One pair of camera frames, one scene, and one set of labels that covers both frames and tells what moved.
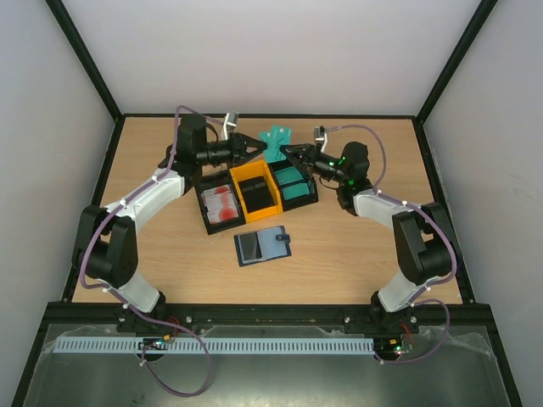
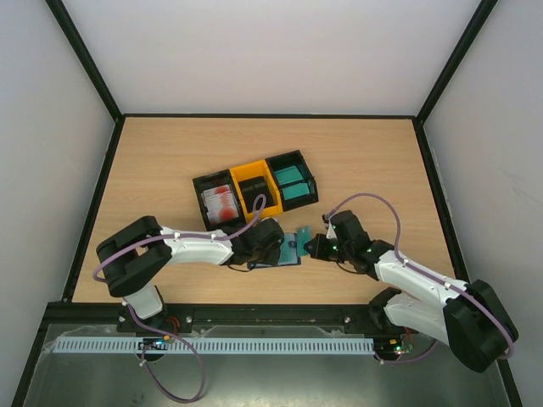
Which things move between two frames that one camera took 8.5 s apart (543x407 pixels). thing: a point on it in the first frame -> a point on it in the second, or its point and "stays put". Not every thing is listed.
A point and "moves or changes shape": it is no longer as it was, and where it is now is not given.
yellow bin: (254, 170) stays put
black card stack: (256, 193) stays put
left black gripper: (237, 142) -> (272, 258)
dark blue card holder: (274, 243) moves or changes shape
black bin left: (219, 180) stays put
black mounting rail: (354, 319) stays put
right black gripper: (306, 155) -> (321, 247)
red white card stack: (220, 203) stays put
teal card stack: (289, 175) stays put
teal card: (275, 138) -> (304, 236)
